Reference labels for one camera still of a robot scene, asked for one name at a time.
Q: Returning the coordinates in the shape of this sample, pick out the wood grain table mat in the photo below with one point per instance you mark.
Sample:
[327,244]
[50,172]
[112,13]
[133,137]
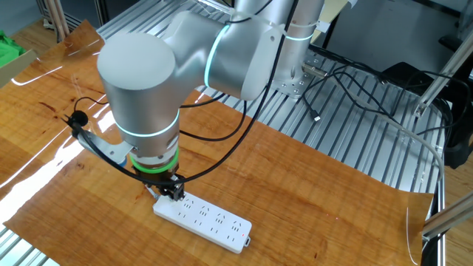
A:
[295,207]

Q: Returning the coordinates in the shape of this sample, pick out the cardboard box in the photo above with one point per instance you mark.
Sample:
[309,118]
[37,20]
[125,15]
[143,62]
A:
[18,68]

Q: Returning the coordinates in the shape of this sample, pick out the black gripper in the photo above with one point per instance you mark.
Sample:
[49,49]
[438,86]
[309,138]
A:
[162,183]

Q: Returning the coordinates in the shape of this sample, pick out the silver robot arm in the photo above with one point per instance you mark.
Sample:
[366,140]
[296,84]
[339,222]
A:
[140,92]

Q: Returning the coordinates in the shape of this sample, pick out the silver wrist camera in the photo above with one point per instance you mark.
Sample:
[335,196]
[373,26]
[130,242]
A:
[107,147]

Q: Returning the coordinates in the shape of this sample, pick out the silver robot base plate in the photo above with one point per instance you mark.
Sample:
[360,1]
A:
[295,88]

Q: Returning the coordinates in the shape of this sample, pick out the green cloth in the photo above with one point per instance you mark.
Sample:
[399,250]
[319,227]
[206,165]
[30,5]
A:
[9,51]

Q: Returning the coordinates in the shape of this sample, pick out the aluminium frame post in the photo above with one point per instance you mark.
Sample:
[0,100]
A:
[447,218]
[59,18]
[439,81]

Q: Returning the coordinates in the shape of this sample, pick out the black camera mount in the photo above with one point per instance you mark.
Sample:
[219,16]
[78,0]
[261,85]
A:
[460,147]

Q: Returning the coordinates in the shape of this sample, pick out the white power strip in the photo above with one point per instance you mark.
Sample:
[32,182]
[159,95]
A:
[207,221]

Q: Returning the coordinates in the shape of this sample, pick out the black power adapter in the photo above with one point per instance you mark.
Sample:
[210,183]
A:
[403,74]

